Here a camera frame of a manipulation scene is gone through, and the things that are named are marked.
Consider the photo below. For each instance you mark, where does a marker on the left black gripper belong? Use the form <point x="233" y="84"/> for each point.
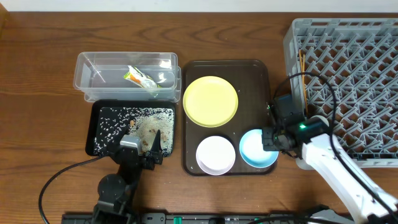
<point x="144" y="158"/>

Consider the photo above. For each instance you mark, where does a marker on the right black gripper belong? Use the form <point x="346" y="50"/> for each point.
<point x="268" y="133"/>

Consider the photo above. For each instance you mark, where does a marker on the light blue bowl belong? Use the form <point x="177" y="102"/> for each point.
<point x="251" y="150"/>

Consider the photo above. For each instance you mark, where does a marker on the white bowl with rice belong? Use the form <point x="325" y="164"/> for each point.
<point x="215" y="155"/>

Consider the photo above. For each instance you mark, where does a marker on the yellow round plate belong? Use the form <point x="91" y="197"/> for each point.
<point x="210" y="101"/>

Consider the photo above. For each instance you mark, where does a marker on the green yellow snack wrapper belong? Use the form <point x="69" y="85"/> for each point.
<point x="139" y="78"/>

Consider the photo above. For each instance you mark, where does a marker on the white cup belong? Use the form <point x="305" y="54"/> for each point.
<point x="322" y="118"/>

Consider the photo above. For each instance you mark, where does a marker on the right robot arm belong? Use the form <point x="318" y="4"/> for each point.
<point x="310" y="141"/>

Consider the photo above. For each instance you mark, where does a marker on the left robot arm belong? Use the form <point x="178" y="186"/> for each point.
<point x="116" y="191"/>

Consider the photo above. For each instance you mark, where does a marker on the black waste tray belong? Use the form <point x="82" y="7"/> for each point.
<point x="112" y="118"/>

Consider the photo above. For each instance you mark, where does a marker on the grey dishwasher rack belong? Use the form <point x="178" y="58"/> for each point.
<point x="351" y="79"/>

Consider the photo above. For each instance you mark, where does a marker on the brown plastic serving tray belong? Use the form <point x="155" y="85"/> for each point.
<point x="251" y="82"/>

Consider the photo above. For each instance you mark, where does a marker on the clear plastic bin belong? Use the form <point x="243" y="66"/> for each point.
<point x="99" y="75"/>

